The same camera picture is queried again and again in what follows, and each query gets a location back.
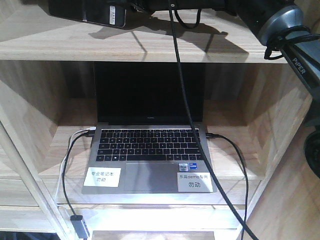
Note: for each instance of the black foldable smartphone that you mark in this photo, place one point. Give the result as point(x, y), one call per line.
point(102, 12)

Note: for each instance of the grey laptop computer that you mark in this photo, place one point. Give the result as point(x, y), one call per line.
point(149, 137)

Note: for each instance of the wooden shelf unit with drawers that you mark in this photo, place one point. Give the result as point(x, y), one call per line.
point(38, 115)

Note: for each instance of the grey usb hub dongle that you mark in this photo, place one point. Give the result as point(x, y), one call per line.
point(80, 226)

